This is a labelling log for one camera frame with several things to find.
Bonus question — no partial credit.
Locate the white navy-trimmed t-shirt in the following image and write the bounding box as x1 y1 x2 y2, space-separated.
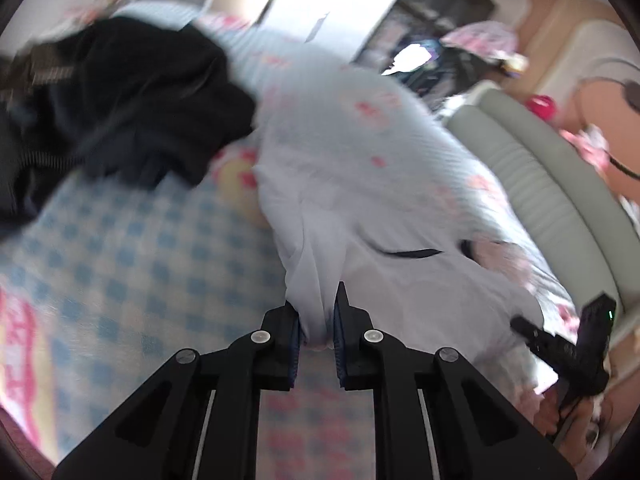
254 102 542 361

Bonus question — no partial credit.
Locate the black open clothes rack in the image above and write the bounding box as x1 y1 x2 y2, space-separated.
355 0 495 110

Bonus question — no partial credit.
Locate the pink patterned hanging cloth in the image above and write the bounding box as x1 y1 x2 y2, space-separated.
439 21 518 62

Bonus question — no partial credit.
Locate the person right hand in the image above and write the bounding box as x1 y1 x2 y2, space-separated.
533 387 612 464

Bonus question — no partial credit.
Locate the pink white plush toy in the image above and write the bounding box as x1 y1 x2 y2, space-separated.
559 124 610 177

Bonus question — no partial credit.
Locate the grey padded headboard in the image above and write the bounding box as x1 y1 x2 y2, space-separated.
442 82 639 344

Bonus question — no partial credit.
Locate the pink white storage pouch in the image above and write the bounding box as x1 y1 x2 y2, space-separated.
459 237 533 288

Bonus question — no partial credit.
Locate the blue checked cartoon bedspread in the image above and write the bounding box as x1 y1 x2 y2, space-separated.
0 0 576 480

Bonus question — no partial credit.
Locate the black clothes pile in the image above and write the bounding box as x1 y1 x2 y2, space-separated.
1 18 257 236

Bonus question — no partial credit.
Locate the red plush toy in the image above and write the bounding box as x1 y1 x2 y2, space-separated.
525 94 558 122

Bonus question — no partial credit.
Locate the yellow white duck plush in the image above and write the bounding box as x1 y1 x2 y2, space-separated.
500 53 529 78

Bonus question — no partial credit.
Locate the white wardrobe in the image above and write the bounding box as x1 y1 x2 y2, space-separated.
262 0 396 62

